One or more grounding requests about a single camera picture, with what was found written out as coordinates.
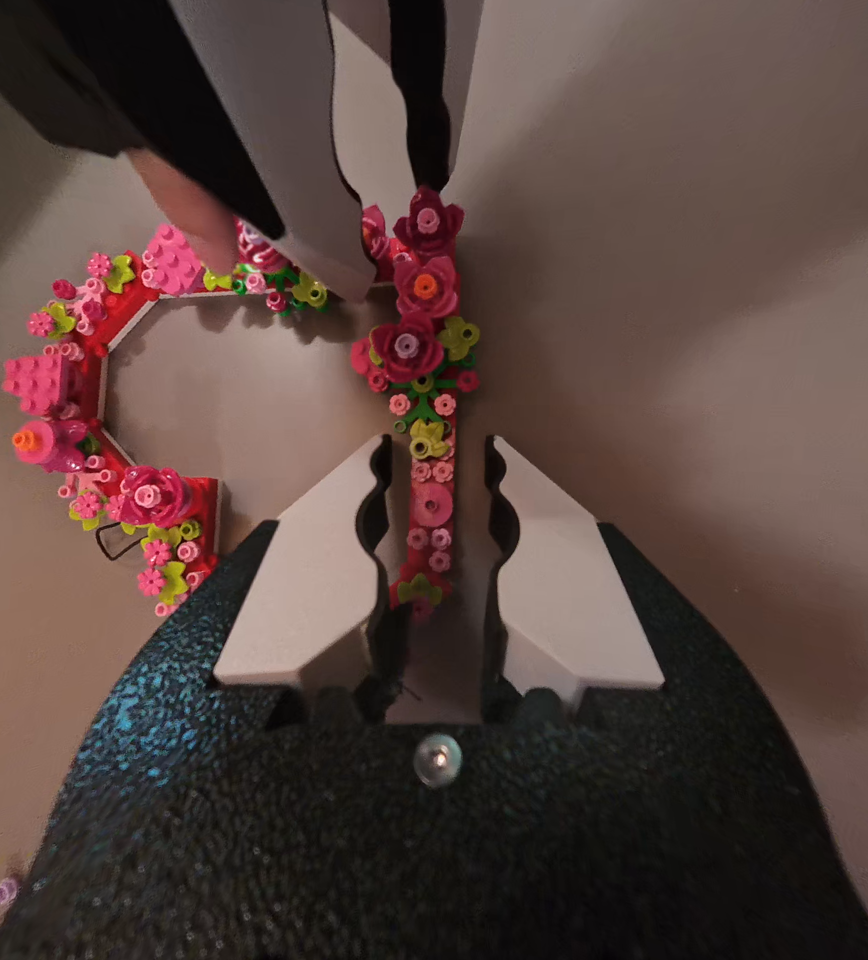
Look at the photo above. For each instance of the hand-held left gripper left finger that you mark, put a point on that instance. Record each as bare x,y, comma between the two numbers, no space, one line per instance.
306,585

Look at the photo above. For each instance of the red lego heart flower wreath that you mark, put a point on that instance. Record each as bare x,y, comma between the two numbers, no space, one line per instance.
423,289

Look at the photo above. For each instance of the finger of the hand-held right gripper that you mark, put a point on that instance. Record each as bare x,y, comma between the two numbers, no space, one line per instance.
284,112
464,75

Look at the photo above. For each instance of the person's right hand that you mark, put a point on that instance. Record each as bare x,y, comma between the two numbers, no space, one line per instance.
186,217

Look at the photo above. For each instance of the small lilac lego stud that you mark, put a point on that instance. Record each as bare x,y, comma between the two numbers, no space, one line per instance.
5,890

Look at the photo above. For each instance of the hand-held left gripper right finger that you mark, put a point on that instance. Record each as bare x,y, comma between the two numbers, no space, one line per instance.
569,592

